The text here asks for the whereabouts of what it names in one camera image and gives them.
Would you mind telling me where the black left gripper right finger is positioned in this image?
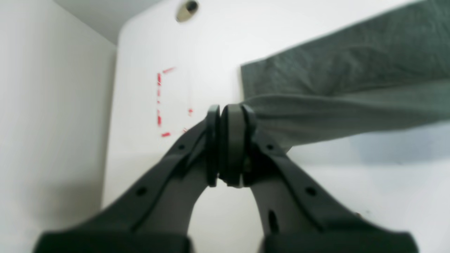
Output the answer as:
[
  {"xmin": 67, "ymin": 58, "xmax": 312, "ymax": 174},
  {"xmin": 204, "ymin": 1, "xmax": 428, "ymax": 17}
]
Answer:
[{"xmin": 220, "ymin": 104, "xmax": 418, "ymax": 253}]

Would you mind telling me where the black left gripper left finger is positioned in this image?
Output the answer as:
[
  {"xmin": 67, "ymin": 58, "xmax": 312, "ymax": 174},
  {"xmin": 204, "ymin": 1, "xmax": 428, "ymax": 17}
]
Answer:
[{"xmin": 34, "ymin": 105, "xmax": 220, "ymax": 253}]

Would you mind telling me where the dark grey t-shirt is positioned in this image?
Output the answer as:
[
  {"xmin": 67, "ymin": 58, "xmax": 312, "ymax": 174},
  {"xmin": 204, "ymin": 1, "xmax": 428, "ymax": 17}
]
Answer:
[{"xmin": 241, "ymin": 0, "xmax": 450, "ymax": 150}]

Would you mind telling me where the red tape marking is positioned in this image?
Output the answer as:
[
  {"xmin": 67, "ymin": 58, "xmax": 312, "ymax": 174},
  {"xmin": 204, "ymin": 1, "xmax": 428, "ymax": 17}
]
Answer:
[{"xmin": 156, "ymin": 67, "xmax": 192, "ymax": 138}]

